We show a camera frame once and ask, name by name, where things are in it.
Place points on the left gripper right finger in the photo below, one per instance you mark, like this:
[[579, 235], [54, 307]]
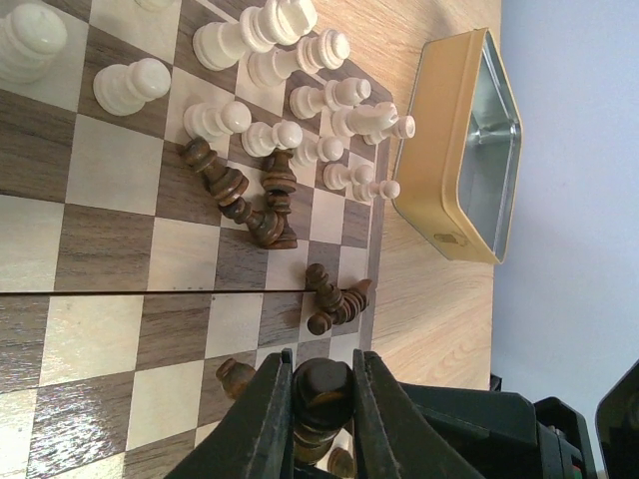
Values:
[[391, 437]]

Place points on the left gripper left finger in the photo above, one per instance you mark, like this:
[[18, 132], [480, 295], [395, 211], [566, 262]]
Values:
[[255, 437]]

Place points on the dark rook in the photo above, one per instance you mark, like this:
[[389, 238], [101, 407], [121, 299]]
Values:
[[234, 377]]

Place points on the dark king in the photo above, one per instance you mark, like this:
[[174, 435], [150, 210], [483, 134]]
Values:
[[322, 406]]

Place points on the dark bishop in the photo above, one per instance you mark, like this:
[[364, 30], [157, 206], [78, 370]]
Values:
[[353, 301], [328, 296]]

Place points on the dark pawn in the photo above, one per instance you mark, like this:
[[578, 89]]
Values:
[[265, 226], [225, 184], [284, 219], [279, 181], [340, 463]]

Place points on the wooden chess board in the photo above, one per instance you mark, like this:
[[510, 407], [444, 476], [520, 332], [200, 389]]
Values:
[[123, 288]]

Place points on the white pawn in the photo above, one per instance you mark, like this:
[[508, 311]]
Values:
[[260, 139], [387, 190], [327, 149], [32, 36], [123, 90], [337, 176], [208, 121]]

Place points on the gold tin box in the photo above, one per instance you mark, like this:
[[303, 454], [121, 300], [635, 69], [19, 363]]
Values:
[[458, 173]]

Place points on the white king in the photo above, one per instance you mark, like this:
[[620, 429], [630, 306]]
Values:
[[326, 51]]

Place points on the white queen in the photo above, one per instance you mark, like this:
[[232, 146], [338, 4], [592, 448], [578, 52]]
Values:
[[220, 45]]

